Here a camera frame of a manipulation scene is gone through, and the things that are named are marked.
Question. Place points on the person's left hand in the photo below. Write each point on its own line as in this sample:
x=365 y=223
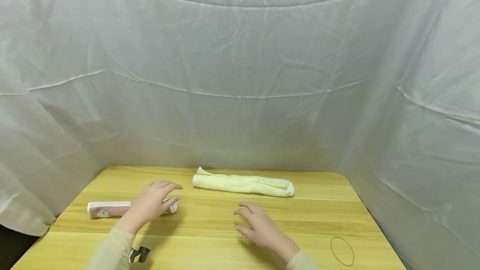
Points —
x=144 y=208

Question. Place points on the person's right hand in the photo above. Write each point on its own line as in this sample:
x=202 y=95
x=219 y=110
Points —
x=267 y=230

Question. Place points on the person's left fingers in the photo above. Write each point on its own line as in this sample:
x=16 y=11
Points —
x=155 y=183

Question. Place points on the person's right thumb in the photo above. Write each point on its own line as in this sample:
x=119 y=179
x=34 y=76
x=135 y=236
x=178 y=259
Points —
x=242 y=230

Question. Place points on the person's right middle finger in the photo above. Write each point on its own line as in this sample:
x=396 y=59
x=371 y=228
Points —
x=250 y=206

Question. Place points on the person's left thumb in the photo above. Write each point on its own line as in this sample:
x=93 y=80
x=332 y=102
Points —
x=171 y=201

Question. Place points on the person's right index finger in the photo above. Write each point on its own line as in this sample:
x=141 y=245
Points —
x=243 y=213

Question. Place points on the person's left index finger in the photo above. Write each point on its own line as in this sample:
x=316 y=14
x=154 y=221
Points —
x=172 y=187

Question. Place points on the person's left forearm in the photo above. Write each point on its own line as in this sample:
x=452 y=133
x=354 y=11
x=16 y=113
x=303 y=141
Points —
x=112 y=250

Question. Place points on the person's right forearm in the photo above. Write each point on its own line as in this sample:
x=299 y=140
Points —
x=302 y=262

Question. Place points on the rolled pale yellow towel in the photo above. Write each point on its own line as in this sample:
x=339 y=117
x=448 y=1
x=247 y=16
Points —
x=240 y=184

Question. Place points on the rolled pink and white towel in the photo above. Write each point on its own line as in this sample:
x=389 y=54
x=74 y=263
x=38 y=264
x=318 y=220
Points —
x=107 y=209

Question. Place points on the black wrist band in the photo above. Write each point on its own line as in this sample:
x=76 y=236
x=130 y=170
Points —
x=139 y=254

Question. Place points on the thin rubber band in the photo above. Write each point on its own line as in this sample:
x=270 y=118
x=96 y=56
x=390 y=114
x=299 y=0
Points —
x=331 y=250

